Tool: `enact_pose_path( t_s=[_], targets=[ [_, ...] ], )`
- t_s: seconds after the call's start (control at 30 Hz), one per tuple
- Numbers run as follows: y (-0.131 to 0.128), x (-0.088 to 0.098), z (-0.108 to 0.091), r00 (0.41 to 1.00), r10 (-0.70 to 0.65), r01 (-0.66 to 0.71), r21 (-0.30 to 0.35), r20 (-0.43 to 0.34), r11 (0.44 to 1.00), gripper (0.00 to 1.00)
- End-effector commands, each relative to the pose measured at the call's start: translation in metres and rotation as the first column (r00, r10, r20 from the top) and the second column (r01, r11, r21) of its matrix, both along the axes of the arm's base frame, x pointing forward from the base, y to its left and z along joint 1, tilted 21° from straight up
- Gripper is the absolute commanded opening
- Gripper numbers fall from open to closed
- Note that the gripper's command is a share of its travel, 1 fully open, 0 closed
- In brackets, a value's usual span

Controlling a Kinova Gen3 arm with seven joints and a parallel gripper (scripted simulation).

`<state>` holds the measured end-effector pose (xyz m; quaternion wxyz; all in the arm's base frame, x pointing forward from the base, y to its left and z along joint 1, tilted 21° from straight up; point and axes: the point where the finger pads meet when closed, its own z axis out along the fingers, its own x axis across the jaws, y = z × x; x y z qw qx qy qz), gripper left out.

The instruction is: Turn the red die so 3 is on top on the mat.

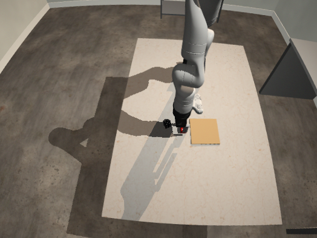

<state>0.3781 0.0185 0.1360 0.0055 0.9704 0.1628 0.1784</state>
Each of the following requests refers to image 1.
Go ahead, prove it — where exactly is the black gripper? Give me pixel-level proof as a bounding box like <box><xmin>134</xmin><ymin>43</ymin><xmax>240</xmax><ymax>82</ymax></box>
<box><xmin>173</xmin><ymin>94</ymin><xmax>203</xmax><ymax>132</ymax></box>

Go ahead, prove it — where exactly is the black die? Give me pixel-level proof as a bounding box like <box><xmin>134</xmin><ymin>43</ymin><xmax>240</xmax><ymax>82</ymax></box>
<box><xmin>163</xmin><ymin>120</ymin><xmax>171</xmax><ymax>129</ymax></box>

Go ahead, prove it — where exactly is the tan square mat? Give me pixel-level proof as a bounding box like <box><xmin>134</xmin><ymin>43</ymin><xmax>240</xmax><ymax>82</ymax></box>
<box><xmin>189</xmin><ymin>118</ymin><xmax>220</xmax><ymax>144</ymax></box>

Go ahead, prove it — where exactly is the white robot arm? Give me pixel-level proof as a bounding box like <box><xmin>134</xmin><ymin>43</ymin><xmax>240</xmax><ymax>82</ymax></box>
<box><xmin>172</xmin><ymin>0</ymin><xmax>222</xmax><ymax>106</ymax></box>

